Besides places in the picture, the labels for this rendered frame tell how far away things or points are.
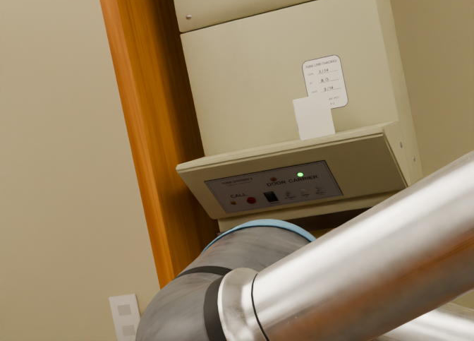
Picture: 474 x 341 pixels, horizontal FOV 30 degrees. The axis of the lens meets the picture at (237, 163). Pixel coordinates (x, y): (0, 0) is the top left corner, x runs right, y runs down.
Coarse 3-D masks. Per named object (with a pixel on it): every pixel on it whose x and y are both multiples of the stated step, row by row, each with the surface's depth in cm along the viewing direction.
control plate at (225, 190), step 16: (240, 176) 131; (256, 176) 130; (272, 176) 130; (288, 176) 129; (304, 176) 129; (320, 176) 129; (224, 192) 134; (240, 192) 134; (256, 192) 133; (320, 192) 132; (336, 192) 131; (224, 208) 138; (240, 208) 137; (256, 208) 137
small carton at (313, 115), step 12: (312, 96) 127; (324, 96) 127; (300, 108) 127; (312, 108) 127; (324, 108) 127; (300, 120) 127; (312, 120) 127; (324, 120) 127; (300, 132) 127; (312, 132) 127; (324, 132) 127
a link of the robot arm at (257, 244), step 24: (216, 240) 79; (240, 240) 75; (264, 240) 76; (288, 240) 77; (312, 240) 79; (192, 264) 73; (216, 264) 70; (240, 264) 71; (264, 264) 72; (432, 312) 70; (456, 312) 70; (384, 336) 69; (408, 336) 69; (432, 336) 69; (456, 336) 68
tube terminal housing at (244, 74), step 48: (336, 0) 132; (384, 0) 136; (192, 48) 141; (240, 48) 138; (288, 48) 135; (336, 48) 133; (384, 48) 130; (240, 96) 139; (288, 96) 136; (384, 96) 131; (240, 144) 140
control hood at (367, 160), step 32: (384, 128) 121; (192, 160) 137; (224, 160) 129; (256, 160) 128; (288, 160) 127; (320, 160) 126; (352, 160) 125; (384, 160) 124; (192, 192) 136; (352, 192) 131; (384, 192) 130
